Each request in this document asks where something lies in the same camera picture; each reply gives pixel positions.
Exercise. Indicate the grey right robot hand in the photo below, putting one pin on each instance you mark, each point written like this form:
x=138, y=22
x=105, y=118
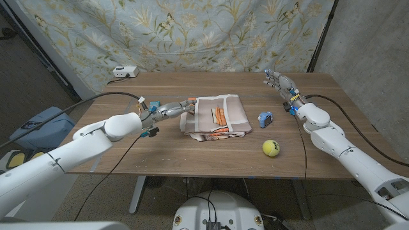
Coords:
x=286, y=86

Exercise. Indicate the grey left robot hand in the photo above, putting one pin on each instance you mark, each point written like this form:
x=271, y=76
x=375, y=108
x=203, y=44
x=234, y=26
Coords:
x=169, y=110

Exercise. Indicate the beige cloth with orange stripes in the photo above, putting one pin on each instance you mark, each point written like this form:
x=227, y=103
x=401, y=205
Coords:
x=236, y=115

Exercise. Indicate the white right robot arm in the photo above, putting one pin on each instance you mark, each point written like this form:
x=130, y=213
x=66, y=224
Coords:
x=351, y=156

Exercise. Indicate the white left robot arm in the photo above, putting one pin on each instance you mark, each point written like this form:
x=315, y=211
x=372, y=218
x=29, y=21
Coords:
x=64, y=156

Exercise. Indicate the yellow tennis ball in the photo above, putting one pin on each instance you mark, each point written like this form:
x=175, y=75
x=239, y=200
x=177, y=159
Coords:
x=271, y=148

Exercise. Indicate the white power box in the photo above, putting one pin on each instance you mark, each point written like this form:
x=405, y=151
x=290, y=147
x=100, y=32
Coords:
x=126, y=71

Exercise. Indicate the black backdrop stand pole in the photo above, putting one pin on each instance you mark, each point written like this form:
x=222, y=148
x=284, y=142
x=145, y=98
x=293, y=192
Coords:
x=322, y=35
x=72, y=92

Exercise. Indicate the floral printed backdrop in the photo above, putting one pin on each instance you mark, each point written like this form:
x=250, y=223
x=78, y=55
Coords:
x=207, y=32

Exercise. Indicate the grey metal table leg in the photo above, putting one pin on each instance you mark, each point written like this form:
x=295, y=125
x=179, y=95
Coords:
x=137, y=195
x=302, y=199

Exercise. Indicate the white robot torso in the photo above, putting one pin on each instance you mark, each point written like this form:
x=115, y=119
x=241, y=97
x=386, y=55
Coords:
x=220, y=207

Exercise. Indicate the blue plastic bin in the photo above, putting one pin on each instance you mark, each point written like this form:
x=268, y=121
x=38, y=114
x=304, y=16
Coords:
x=51, y=132

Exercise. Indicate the small blue toy camera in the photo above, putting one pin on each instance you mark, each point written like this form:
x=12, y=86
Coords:
x=264, y=120

